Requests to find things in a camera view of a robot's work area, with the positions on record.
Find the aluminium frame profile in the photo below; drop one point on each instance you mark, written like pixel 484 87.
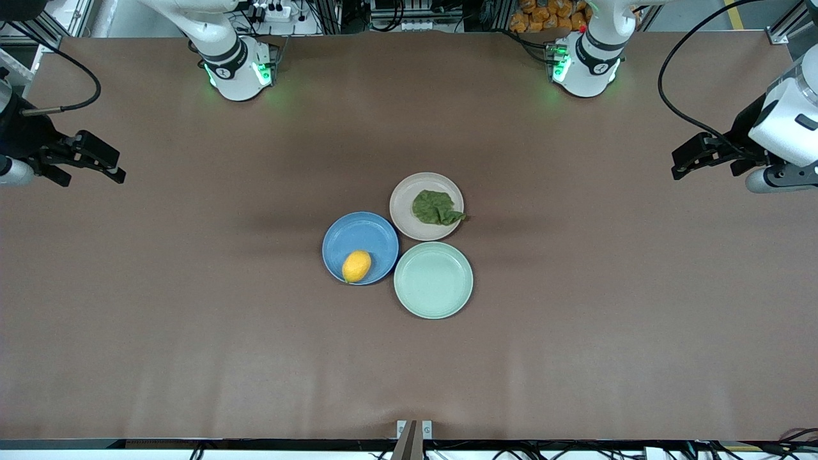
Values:
pixel 32 32
pixel 786 22

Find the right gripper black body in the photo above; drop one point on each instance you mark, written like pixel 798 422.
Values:
pixel 25 137

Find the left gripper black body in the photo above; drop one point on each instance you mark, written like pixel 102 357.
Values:
pixel 745 132

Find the blue plate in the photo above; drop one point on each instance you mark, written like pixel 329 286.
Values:
pixel 361 233

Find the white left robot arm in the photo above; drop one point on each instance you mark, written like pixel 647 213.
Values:
pixel 588 64

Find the white power strip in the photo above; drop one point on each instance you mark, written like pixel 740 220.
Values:
pixel 275 11

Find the light green plate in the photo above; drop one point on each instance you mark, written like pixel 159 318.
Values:
pixel 433 281

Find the beige plate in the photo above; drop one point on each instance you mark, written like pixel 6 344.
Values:
pixel 406 214

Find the yellow lemon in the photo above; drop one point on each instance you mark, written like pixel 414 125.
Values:
pixel 356 266

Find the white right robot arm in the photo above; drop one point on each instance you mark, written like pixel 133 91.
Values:
pixel 233 70

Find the bag of orange items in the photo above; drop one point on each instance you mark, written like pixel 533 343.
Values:
pixel 543 16

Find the metal table edge bracket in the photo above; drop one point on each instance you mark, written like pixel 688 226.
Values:
pixel 414 437

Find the green lettuce leaf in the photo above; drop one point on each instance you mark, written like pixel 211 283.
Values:
pixel 434 207

